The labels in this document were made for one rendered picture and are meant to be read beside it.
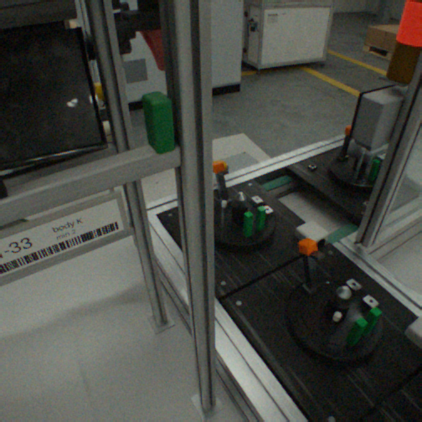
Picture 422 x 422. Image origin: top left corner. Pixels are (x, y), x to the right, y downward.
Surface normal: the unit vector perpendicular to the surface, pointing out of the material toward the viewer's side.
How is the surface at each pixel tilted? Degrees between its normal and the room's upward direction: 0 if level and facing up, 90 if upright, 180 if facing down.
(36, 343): 0
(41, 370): 0
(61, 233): 90
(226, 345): 0
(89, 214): 90
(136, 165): 90
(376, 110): 90
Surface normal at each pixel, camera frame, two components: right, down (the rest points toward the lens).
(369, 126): -0.86, 0.34
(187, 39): 0.51, 0.55
